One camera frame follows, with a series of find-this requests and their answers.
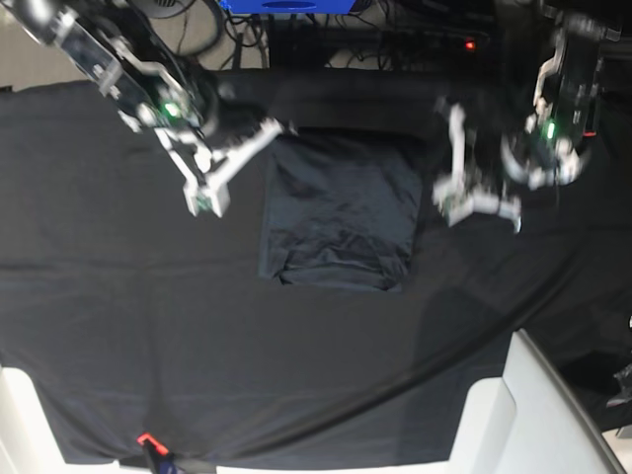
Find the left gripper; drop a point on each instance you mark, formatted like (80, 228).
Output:
(494, 153)

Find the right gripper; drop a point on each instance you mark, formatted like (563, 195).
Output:
(209, 138)

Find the dark grey T-shirt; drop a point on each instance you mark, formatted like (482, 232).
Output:
(341, 209)

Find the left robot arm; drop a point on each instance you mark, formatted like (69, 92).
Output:
(550, 149)

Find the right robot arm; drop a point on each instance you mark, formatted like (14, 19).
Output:
(114, 45)

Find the red black clamp right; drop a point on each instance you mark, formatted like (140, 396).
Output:
(592, 118)

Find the black round chair base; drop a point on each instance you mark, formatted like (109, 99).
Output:
(164, 9)

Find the blue box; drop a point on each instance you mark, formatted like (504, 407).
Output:
(245, 7)

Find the white chair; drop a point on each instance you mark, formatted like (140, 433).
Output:
(525, 421)

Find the red blue clamp bottom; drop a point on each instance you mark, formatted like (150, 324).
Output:
(159, 458)

